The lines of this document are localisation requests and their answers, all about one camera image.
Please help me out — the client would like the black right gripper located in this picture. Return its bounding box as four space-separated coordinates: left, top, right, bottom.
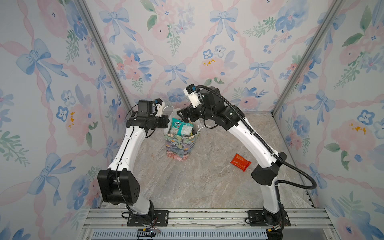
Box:
176 102 216 125

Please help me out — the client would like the teal Fox's bag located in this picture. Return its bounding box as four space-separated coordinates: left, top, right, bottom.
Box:
169 119 194 137

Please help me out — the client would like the floral paper gift bag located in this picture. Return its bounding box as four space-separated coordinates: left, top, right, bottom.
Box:
163 106 204 162

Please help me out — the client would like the red orange snack packet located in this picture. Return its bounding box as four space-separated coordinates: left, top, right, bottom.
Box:
231 154 252 172

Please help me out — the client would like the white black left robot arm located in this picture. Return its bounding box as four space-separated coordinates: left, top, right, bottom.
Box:
97 115 170 226

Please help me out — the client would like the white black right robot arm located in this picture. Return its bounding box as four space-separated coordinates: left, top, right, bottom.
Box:
177 85 286 229

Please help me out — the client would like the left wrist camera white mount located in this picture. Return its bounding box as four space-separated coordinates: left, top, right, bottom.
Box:
154 99 165 117

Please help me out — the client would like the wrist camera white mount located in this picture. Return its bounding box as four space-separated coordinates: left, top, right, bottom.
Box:
154 99 165 117
184 84 202 109

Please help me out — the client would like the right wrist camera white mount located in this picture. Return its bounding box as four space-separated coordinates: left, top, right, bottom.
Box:
184 84 202 109

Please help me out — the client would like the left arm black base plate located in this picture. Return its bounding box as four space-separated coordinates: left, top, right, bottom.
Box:
127 210 170 227

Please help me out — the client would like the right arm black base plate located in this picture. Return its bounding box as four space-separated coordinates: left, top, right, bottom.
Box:
246 209 291 228

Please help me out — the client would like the aluminium front rail frame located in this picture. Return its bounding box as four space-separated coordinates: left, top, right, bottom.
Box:
78 209 341 240

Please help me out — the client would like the left aluminium corner post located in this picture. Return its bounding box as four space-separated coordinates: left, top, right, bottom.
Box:
74 0 132 111

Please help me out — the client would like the aluminium corner post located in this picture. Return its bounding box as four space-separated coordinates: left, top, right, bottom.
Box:
271 0 345 117
74 0 132 111

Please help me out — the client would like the black corrugated cable conduit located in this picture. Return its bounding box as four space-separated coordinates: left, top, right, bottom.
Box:
194 84 318 190

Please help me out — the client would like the right aluminium corner post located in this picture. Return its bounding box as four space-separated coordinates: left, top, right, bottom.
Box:
271 0 345 117

